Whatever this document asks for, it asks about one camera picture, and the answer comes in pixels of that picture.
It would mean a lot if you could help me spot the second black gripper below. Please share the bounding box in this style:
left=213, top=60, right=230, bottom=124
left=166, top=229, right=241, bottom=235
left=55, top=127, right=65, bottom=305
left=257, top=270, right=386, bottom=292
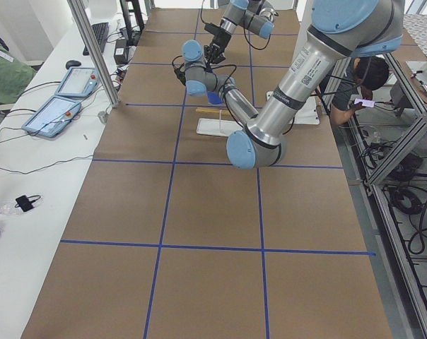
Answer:
left=204, top=27, right=231, bottom=64

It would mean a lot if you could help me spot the blue towel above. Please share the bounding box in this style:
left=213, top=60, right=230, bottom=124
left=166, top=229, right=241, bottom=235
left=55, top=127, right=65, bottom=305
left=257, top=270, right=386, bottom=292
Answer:
left=207, top=92, right=223, bottom=105

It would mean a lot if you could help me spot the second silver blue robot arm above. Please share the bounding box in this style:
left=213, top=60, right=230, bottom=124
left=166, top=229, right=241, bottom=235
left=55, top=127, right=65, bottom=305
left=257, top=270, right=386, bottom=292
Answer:
left=205, top=0, right=279, bottom=54

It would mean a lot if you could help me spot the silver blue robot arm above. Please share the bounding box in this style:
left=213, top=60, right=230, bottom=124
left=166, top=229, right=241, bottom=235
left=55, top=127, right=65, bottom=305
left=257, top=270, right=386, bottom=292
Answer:
left=182, top=0, right=404, bottom=169

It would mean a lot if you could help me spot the white wooden towel rack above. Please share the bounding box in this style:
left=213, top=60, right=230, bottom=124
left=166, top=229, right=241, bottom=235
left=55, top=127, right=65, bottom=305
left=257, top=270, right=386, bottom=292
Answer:
left=195, top=107, right=242, bottom=137

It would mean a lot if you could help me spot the black power adapter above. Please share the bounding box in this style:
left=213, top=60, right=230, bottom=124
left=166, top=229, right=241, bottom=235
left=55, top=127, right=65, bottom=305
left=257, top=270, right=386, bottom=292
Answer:
left=113, top=38, right=129, bottom=65

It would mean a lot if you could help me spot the black keyboard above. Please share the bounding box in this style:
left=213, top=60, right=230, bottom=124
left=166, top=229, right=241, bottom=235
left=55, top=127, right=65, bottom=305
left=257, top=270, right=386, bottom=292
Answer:
left=91, top=22, right=109, bottom=54

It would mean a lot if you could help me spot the upper teach pendant tablet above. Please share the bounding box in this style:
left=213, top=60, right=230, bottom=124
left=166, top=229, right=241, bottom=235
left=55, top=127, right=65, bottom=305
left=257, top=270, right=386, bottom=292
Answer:
left=55, top=66, right=98, bottom=98

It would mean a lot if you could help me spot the teach pendant tablet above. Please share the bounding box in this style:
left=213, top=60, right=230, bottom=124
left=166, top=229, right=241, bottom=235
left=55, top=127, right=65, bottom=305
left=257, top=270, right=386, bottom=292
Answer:
left=21, top=95, right=81, bottom=138
left=55, top=66, right=98, bottom=98

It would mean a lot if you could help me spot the black computer mouse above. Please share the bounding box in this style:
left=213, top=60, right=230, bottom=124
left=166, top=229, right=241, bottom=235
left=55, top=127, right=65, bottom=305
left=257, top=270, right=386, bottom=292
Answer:
left=65, top=60, right=81, bottom=70

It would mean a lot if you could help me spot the person in dark shirt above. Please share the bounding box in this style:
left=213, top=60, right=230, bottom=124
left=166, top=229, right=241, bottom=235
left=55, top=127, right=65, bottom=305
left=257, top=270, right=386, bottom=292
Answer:
left=329, top=56, right=390, bottom=127

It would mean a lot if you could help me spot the lower teach pendant tablet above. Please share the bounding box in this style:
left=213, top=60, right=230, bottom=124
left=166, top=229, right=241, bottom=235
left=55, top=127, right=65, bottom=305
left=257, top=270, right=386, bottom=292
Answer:
left=21, top=95, right=81, bottom=138

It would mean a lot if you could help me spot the person in green jacket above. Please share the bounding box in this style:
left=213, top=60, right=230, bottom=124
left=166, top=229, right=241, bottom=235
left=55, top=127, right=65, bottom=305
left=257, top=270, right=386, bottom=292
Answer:
left=0, top=38, right=37, bottom=105

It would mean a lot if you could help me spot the small black device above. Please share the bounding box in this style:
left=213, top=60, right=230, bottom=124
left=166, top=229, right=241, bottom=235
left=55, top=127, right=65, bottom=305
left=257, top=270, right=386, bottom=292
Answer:
left=15, top=194, right=41, bottom=212

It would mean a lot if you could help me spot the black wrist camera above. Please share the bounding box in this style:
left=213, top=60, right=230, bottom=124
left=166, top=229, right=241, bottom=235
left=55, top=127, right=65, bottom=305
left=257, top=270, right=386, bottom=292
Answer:
left=171, top=56, right=186, bottom=85

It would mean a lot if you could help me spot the aluminium frame post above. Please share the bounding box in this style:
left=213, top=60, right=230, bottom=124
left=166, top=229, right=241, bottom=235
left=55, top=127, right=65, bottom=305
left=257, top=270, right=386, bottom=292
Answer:
left=67, top=0, right=119, bottom=108

